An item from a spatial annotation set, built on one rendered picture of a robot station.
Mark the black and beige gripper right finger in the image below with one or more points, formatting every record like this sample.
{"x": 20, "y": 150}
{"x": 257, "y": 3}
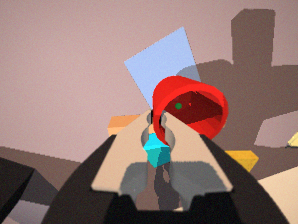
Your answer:
{"x": 198, "y": 166}

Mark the yellow sticky-note pad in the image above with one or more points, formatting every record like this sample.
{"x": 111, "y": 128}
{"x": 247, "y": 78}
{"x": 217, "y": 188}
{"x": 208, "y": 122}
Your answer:
{"x": 294, "y": 140}

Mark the yellow sponge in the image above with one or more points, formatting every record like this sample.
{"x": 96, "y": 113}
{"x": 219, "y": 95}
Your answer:
{"x": 246, "y": 158}

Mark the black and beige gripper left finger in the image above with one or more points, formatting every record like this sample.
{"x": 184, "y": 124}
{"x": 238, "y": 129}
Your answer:
{"x": 118, "y": 166}

